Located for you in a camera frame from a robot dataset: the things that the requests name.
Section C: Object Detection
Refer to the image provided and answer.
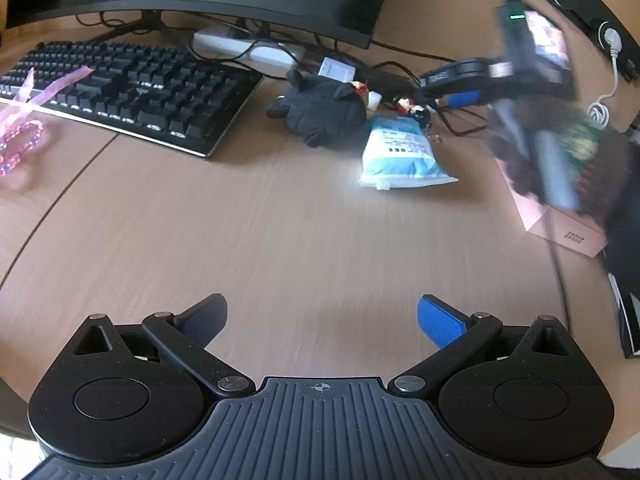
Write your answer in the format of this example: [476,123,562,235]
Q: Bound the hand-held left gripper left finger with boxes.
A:
[72,292,257,400]

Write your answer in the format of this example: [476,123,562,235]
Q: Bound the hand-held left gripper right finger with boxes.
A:
[388,294,574,400]

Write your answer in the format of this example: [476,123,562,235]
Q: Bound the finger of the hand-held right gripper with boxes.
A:
[442,90,483,109]

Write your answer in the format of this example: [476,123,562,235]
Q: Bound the small red white figure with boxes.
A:
[395,96,442,144]

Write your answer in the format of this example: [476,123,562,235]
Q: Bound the blue white packet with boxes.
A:
[359,114,460,192]

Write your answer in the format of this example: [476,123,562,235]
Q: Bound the black plush toy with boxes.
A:
[265,70,368,148]

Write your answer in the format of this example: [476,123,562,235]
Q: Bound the pink box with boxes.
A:
[497,157,609,259]

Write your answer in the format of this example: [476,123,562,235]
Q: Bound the wooden desktop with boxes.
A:
[0,0,640,480]

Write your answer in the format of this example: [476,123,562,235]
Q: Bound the person's right hand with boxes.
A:
[488,102,542,200]

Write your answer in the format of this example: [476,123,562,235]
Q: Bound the black power adapter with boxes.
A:
[367,67,426,94]

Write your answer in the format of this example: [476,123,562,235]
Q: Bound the black flat case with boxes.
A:
[606,271,640,360]

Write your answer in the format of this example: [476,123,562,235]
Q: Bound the white power strip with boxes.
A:
[192,27,307,69]

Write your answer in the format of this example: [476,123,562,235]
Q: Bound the black mechanical keyboard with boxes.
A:
[0,40,265,158]

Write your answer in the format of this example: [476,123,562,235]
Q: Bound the pink ribbon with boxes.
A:
[0,66,96,117]

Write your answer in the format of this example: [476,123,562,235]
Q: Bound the white coiled cable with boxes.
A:
[587,30,626,129]

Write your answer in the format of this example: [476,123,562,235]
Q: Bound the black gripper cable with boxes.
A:
[546,207,577,333]

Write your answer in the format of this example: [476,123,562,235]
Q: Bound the pink bead bracelet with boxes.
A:
[0,119,49,177]

